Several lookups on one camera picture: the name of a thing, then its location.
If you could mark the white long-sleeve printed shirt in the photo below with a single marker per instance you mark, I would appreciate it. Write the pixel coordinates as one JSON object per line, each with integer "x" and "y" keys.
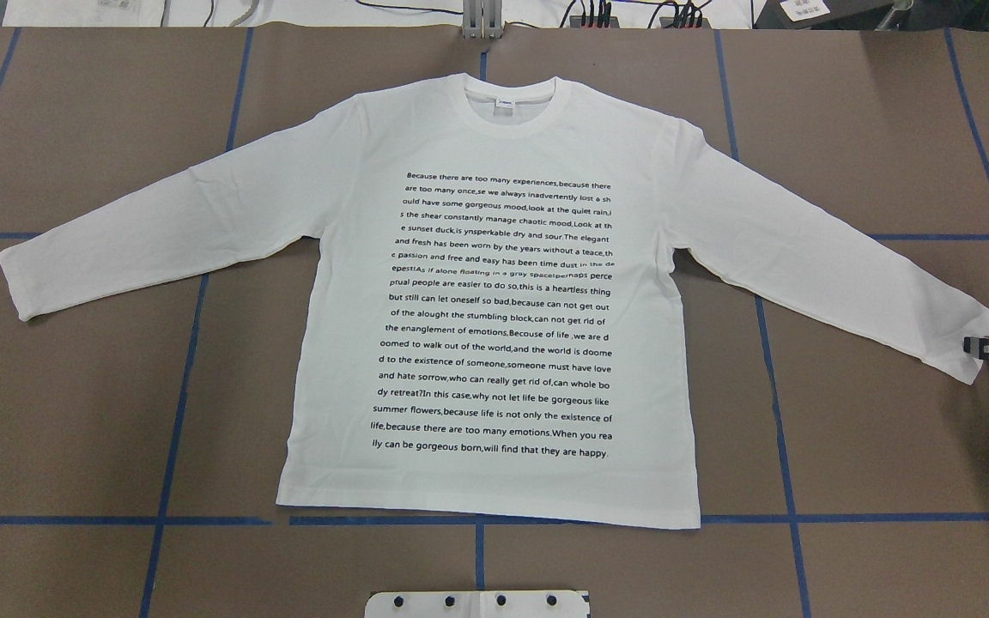
{"x": 494, "y": 326}

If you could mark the black power strip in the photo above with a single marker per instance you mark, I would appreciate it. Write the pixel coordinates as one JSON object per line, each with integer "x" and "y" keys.
{"x": 664, "y": 15}

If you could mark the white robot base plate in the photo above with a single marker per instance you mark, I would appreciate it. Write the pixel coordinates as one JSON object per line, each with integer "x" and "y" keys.
{"x": 540, "y": 603}

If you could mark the aluminium frame post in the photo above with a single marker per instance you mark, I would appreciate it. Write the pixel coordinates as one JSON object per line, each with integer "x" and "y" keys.
{"x": 482, "y": 19}

